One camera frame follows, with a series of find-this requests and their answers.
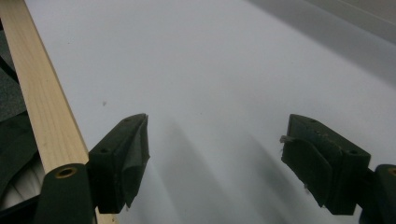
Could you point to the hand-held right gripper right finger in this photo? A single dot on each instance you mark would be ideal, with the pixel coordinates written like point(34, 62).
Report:
point(327, 165)

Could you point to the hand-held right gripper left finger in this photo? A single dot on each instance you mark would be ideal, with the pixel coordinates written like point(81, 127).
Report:
point(116, 165)

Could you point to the white table sheet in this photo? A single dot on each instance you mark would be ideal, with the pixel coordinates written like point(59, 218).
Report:
point(218, 77)

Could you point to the light wooden table edge strip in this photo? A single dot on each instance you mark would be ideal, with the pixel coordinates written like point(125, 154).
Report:
point(40, 102)

